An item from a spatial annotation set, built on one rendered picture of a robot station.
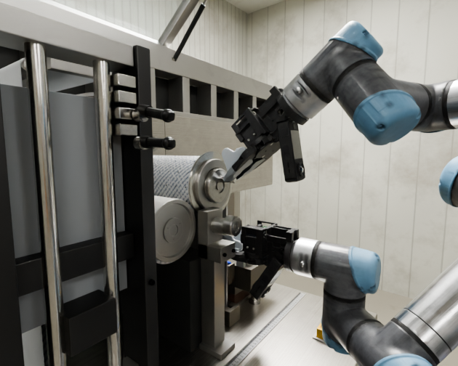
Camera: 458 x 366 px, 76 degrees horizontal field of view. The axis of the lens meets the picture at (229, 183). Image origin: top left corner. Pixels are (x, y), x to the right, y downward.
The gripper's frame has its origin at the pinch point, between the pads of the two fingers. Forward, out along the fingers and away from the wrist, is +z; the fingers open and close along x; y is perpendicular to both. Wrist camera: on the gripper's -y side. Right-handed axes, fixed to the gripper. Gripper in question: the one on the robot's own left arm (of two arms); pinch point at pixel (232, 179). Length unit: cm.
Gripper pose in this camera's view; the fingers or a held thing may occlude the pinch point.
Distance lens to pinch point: 63.0
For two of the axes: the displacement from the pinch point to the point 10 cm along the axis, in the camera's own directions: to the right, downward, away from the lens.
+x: -5.9, 0.9, -8.0
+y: -5.2, -8.1, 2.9
